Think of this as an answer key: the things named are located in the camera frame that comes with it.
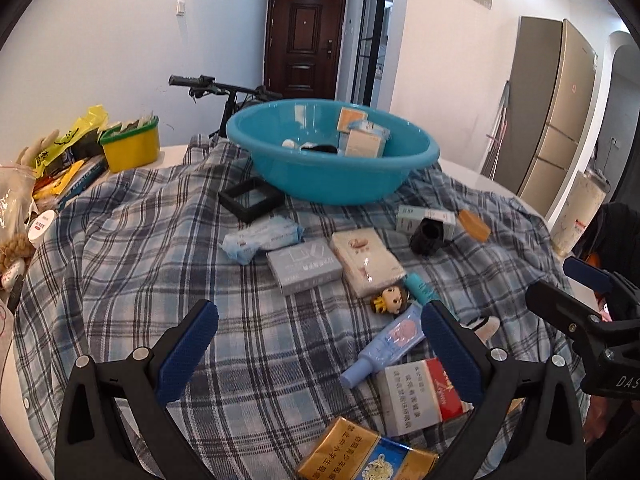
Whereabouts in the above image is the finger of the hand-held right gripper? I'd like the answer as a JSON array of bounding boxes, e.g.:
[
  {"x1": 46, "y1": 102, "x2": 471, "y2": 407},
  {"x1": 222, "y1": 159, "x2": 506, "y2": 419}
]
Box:
[
  {"x1": 562, "y1": 256, "x2": 640, "y2": 311},
  {"x1": 525, "y1": 280, "x2": 606, "y2": 348}
]

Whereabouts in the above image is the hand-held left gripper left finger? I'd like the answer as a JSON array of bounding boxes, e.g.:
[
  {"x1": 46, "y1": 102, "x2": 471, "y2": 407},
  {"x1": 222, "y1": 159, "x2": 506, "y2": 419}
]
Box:
[{"x1": 55, "y1": 299, "x2": 221, "y2": 480}]

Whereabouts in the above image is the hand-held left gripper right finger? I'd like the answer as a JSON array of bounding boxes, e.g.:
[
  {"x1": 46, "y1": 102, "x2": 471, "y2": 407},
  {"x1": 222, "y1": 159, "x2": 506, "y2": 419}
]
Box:
[{"x1": 421, "y1": 300, "x2": 586, "y2": 480}]

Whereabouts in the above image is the teal plastic basin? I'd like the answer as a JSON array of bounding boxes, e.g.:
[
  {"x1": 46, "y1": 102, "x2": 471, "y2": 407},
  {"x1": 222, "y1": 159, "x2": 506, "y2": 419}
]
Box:
[{"x1": 226, "y1": 99, "x2": 441, "y2": 206}]

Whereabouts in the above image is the beige orange small box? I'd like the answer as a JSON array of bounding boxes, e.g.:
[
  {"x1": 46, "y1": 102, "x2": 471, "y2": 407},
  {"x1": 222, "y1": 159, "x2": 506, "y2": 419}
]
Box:
[{"x1": 339, "y1": 106, "x2": 369, "y2": 133}]

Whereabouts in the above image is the red white cigarette pack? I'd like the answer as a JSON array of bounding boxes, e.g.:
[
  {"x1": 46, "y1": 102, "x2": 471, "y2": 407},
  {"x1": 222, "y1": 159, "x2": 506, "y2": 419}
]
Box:
[{"x1": 375, "y1": 357, "x2": 473, "y2": 438}]

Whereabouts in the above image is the dark cloth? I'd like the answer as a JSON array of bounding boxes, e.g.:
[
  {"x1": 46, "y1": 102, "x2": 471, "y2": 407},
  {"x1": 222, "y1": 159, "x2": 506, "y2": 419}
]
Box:
[{"x1": 575, "y1": 202, "x2": 640, "y2": 281}]

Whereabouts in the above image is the blue pink lotion tube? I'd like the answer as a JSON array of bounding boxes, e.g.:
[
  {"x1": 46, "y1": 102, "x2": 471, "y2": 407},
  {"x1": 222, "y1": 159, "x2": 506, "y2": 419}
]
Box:
[{"x1": 340, "y1": 305, "x2": 426, "y2": 388}]

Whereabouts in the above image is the white tumbler cup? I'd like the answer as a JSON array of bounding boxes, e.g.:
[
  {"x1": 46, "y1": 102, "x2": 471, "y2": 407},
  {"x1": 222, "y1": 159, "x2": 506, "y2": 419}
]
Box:
[{"x1": 552, "y1": 170, "x2": 611, "y2": 256}]

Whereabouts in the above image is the teal small tube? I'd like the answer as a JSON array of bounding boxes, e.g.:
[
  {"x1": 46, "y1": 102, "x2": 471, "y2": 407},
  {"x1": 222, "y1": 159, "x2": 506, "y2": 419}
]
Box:
[{"x1": 404, "y1": 274, "x2": 433, "y2": 306}]

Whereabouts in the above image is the small doll figurine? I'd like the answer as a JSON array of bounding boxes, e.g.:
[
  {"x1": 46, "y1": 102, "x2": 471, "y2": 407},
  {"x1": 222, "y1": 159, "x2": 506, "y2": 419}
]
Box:
[{"x1": 370, "y1": 284, "x2": 413, "y2": 316}]

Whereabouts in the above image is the blue plaid cloth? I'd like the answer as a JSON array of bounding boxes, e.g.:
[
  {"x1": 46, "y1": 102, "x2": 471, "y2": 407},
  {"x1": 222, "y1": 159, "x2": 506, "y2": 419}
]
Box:
[{"x1": 12, "y1": 132, "x2": 591, "y2": 480}]

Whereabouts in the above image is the black cylindrical object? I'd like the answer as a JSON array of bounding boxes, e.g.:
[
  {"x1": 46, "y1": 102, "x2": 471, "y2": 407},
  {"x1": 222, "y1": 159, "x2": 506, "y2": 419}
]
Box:
[{"x1": 410, "y1": 218, "x2": 453, "y2": 257}]

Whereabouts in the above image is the brown soap bar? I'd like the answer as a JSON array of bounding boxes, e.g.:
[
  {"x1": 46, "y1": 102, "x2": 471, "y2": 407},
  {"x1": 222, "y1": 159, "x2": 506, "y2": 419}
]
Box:
[{"x1": 457, "y1": 209, "x2": 492, "y2": 244}]

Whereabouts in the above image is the beige wrapped packet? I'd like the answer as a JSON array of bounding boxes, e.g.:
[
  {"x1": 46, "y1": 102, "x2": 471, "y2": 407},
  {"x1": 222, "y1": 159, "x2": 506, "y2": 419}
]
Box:
[{"x1": 330, "y1": 227, "x2": 407, "y2": 297}]

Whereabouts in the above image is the gold blue cigarette pack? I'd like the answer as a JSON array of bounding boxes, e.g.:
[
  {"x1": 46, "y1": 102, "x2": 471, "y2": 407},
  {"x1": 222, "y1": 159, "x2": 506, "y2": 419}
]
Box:
[{"x1": 295, "y1": 416, "x2": 440, "y2": 480}]

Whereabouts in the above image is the light blue tissue packet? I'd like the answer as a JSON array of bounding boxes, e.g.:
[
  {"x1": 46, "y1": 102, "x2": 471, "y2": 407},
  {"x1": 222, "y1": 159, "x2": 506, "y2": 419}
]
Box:
[
  {"x1": 350, "y1": 120, "x2": 391, "y2": 138},
  {"x1": 221, "y1": 217, "x2": 305, "y2": 266}
]

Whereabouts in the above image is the white green small box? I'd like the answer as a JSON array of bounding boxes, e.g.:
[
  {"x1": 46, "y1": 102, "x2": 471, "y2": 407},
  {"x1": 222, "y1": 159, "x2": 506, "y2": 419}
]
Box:
[{"x1": 396, "y1": 205, "x2": 457, "y2": 241}]

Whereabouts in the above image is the grey flat box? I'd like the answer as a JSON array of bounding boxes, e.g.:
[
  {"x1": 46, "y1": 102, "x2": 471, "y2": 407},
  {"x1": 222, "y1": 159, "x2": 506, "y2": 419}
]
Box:
[{"x1": 266, "y1": 240, "x2": 343, "y2": 296}]

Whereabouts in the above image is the black square tray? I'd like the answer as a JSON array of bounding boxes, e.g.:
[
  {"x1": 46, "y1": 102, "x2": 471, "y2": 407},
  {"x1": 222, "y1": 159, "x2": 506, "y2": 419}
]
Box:
[{"x1": 218, "y1": 176, "x2": 285, "y2": 224}]

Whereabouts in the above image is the gold refrigerator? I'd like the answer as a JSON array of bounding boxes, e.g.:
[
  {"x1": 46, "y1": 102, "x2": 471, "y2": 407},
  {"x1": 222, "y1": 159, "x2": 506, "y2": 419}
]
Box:
[{"x1": 492, "y1": 16, "x2": 598, "y2": 216}]

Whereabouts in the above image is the folded drying rack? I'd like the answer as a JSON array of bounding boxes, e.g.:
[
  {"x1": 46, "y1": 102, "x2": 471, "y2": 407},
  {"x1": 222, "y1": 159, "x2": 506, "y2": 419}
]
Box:
[{"x1": 482, "y1": 80, "x2": 511, "y2": 176}]

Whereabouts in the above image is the white round jar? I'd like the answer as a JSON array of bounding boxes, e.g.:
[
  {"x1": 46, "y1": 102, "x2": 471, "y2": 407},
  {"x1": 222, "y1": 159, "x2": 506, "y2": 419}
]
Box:
[{"x1": 25, "y1": 210, "x2": 56, "y2": 248}]

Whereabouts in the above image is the brown plush toy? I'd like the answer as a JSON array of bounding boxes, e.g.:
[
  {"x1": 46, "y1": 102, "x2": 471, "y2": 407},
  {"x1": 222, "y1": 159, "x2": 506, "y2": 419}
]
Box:
[{"x1": 0, "y1": 232, "x2": 36, "y2": 291}]

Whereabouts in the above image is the blue white booklet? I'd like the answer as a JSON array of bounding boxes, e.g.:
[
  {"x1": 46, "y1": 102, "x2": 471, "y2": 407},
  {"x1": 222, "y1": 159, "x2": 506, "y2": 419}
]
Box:
[{"x1": 32, "y1": 155, "x2": 108, "y2": 211}]

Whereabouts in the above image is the yellow container green rim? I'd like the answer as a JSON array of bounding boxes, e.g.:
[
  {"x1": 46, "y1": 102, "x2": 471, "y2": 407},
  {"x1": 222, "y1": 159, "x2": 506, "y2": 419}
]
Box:
[{"x1": 98, "y1": 116, "x2": 161, "y2": 173}]

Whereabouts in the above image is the pale beige box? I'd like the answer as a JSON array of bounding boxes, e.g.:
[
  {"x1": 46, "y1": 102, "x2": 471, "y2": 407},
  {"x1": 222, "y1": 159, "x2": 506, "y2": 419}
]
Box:
[{"x1": 345, "y1": 130, "x2": 387, "y2": 158}]

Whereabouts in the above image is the clear plastic bag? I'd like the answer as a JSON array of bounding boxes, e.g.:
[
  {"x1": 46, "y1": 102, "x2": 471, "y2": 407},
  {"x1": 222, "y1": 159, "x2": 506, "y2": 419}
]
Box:
[{"x1": 0, "y1": 162, "x2": 38, "y2": 241}]

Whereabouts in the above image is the yellow plastic bag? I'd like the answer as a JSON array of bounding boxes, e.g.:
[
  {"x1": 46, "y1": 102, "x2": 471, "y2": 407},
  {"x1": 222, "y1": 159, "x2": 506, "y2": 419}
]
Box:
[{"x1": 32, "y1": 105, "x2": 109, "y2": 171}]

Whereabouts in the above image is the black bicycle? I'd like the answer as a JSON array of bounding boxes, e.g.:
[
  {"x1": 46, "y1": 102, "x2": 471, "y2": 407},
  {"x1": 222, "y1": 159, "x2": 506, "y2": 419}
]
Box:
[{"x1": 168, "y1": 74, "x2": 283, "y2": 138}]

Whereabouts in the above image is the beige glove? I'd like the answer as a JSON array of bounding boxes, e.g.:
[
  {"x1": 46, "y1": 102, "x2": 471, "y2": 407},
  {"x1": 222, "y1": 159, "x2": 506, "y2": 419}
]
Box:
[{"x1": 17, "y1": 130, "x2": 60, "y2": 166}]

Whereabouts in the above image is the black framed glass door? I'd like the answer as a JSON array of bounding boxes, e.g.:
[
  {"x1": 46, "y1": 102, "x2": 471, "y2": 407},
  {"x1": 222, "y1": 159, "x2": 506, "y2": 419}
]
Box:
[{"x1": 350, "y1": 0, "x2": 401, "y2": 111}]

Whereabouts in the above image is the brown entrance door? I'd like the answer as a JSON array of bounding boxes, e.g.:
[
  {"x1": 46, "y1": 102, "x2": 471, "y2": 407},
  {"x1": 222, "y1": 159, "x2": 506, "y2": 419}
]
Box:
[{"x1": 264, "y1": 0, "x2": 348, "y2": 102}]

